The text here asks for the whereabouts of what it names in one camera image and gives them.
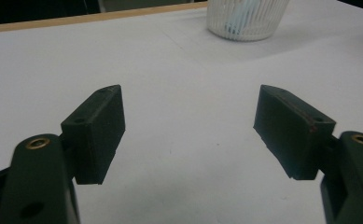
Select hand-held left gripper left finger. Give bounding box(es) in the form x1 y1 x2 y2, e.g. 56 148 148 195
60 84 127 186

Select white table mat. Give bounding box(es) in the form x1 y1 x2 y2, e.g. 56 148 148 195
0 0 363 224

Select white plastic basket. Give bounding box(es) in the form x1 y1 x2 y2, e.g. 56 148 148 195
205 0 291 43

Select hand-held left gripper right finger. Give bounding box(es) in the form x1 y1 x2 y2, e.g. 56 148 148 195
253 84 338 181

